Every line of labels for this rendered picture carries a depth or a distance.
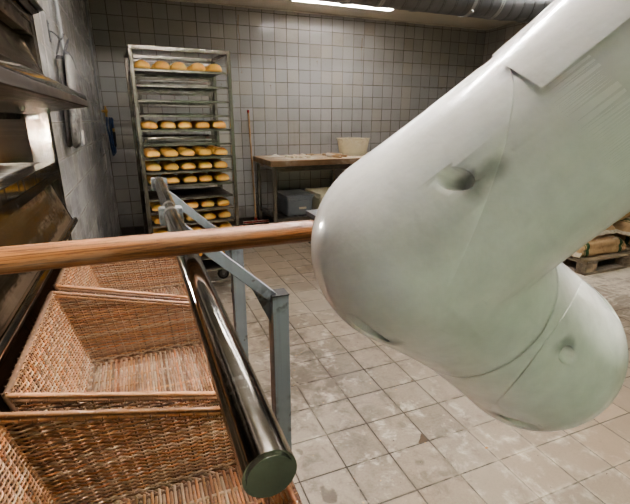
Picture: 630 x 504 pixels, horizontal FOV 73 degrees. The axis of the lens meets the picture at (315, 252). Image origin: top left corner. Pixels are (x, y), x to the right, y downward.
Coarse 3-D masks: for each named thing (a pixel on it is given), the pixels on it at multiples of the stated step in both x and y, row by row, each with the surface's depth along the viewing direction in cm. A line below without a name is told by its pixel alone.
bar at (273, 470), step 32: (160, 192) 102; (160, 224) 85; (192, 256) 54; (224, 256) 92; (192, 288) 44; (256, 288) 97; (224, 320) 37; (288, 320) 101; (224, 352) 32; (288, 352) 103; (224, 384) 28; (256, 384) 28; (288, 384) 106; (224, 416) 26; (256, 416) 25; (288, 416) 109; (256, 448) 22; (288, 448) 23; (256, 480) 22; (288, 480) 23
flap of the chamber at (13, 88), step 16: (0, 80) 58; (16, 80) 67; (32, 80) 79; (0, 96) 77; (16, 96) 82; (32, 96) 86; (48, 96) 92; (64, 96) 112; (0, 112) 123; (16, 112) 135; (32, 112) 149
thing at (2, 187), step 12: (24, 168) 146; (36, 168) 146; (48, 168) 156; (0, 180) 117; (12, 180) 117; (24, 180) 123; (36, 180) 137; (0, 192) 101; (12, 192) 110; (24, 192) 122; (0, 204) 100
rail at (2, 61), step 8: (0, 56) 62; (0, 64) 61; (8, 64) 65; (16, 64) 70; (16, 72) 70; (24, 72) 74; (32, 72) 81; (40, 80) 86; (48, 80) 95; (56, 88) 105; (64, 88) 116; (80, 96) 149
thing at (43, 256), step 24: (72, 240) 48; (96, 240) 49; (120, 240) 49; (144, 240) 50; (168, 240) 51; (192, 240) 52; (216, 240) 53; (240, 240) 54; (264, 240) 55; (288, 240) 57; (0, 264) 45; (24, 264) 46; (48, 264) 47; (72, 264) 48; (96, 264) 49
